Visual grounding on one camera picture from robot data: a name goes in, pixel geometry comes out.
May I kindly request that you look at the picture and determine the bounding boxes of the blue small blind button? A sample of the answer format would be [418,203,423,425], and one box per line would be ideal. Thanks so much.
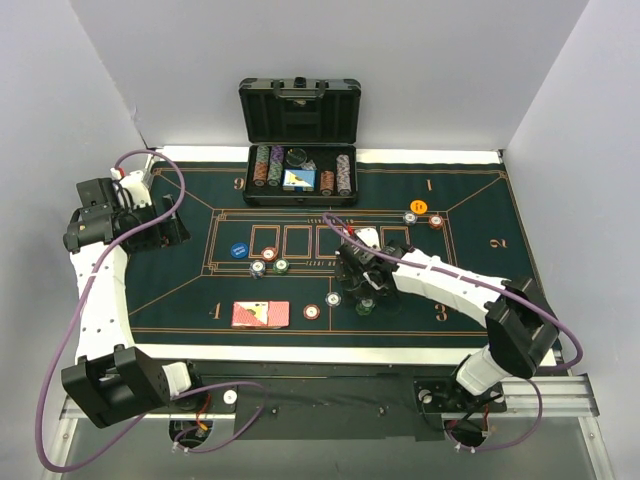
[230,242,249,259]

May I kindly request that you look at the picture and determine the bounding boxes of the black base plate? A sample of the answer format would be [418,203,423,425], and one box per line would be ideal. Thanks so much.
[192,360,506,441]

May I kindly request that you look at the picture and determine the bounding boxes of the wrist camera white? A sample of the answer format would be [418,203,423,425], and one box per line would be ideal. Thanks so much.
[354,227,381,250]
[110,168,152,210]

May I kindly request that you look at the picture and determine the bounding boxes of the blue chips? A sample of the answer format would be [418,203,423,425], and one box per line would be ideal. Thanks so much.
[402,211,418,226]
[249,260,267,279]

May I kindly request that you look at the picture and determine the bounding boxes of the green poker chip stack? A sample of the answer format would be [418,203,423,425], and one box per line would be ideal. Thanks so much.
[355,298,376,316]

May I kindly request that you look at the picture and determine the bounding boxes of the green red chips in case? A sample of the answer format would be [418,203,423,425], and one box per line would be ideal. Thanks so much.
[253,145,270,187]

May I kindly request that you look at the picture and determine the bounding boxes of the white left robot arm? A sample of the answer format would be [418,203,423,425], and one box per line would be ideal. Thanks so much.
[61,169,206,428]

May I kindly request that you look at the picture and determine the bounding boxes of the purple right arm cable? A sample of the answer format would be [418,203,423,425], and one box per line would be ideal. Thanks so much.
[322,212,584,453]

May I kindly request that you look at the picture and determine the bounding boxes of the orange big blind button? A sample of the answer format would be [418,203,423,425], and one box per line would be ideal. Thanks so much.
[409,199,428,215]

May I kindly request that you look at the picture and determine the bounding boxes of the purple green chips in case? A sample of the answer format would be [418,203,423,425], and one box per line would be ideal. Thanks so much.
[267,145,284,187]

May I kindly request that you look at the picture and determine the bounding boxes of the black round button in case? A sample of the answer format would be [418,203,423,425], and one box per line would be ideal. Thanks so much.
[285,147,307,167]

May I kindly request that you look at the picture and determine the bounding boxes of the red playing card deck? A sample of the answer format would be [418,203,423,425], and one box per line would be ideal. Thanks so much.
[231,301,290,330]

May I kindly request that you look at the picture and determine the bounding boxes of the blue poker chip stack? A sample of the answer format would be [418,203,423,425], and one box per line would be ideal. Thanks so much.
[325,292,342,308]

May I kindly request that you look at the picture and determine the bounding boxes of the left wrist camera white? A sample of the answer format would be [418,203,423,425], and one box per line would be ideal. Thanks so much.
[110,168,152,210]

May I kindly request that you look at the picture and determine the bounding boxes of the orange chips in case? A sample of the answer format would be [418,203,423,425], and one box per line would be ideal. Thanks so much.
[320,170,335,196]

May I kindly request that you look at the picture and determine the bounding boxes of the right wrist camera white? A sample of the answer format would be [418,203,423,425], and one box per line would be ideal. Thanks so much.
[354,227,381,250]

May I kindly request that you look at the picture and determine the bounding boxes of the blue card box in case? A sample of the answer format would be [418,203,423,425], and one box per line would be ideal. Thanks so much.
[282,169,316,192]

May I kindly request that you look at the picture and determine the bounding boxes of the black poker chip case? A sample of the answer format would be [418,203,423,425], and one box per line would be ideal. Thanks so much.
[238,77,362,208]

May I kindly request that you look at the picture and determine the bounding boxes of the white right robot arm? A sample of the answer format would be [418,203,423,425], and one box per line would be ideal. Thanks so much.
[336,241,559,409]

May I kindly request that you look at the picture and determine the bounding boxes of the green poker table mat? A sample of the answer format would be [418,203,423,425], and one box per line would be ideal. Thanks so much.
[126,162,537,348]

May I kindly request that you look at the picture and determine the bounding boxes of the red poker chip stack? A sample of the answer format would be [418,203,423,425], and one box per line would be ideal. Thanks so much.
[303,304,321,321]

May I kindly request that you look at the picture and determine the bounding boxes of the lilac chips in case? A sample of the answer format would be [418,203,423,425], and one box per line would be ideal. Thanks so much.
[336,154,352,196]

